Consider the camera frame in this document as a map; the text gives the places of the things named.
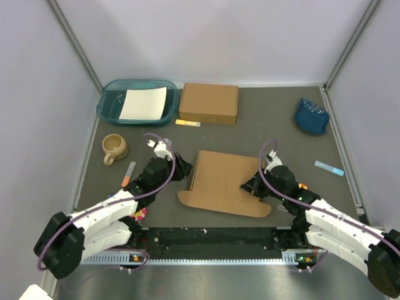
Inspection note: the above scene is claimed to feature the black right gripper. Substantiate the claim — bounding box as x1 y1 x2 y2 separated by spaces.
241 167 286 201

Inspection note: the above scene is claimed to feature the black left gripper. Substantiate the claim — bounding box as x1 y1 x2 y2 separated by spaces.
154 152 194 193

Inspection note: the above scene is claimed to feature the brown cardboard box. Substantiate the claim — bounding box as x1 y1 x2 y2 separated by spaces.
179 82 239 125
177 150 272 218

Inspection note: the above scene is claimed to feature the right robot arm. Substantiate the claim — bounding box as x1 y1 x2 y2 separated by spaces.
241 166 399 298

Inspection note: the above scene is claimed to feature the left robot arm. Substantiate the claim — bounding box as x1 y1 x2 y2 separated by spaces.
34 153 193 279

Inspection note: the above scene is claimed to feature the folded brown cardboard box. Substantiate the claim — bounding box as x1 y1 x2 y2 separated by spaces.
179 82 239 125

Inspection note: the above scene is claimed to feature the yellow white marker pen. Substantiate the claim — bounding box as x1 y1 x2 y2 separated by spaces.
175 119 201 128

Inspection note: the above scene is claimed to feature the orange flower toy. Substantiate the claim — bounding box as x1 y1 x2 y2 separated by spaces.
298 183 308 189

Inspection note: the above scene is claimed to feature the grey orange marker pen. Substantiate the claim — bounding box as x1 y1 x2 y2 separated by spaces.
121 161 136 188

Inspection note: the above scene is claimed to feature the pink flower toy left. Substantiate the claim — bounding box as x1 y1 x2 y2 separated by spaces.
130 208 147 221

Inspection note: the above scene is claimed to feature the white paper sheet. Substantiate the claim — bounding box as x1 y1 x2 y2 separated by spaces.
119 87 168 121

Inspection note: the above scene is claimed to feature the beige ceramic mug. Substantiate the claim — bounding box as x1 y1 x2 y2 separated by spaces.
102 134 129 166

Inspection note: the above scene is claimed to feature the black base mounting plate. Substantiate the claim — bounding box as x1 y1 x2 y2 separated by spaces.
105 227 332 260

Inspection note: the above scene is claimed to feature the light blue pen right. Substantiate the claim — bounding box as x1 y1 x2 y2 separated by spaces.
314 161 344 177

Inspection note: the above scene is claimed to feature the dark blue crumpled bag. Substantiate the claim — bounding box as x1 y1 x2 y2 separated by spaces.
294 97 330 136

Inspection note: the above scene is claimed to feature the teal plastic bin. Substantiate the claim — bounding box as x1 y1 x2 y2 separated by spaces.
96 79 179 127

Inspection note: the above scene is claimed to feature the white object bottom corner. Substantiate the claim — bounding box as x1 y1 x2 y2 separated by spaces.
19 284 53 300

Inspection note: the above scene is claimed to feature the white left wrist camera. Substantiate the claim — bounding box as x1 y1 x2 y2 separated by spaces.
147 139 173 161

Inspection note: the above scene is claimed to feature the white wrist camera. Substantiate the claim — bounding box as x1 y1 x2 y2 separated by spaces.
264 150 283 174
147 139 173 161

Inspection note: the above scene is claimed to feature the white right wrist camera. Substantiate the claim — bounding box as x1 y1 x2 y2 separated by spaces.
264 150 283 174

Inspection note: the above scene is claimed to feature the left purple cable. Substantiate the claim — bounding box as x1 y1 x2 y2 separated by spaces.
37 132 177 274

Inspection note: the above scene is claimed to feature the grey slotted cable duct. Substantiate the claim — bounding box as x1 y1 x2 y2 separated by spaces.
80 251 313 266

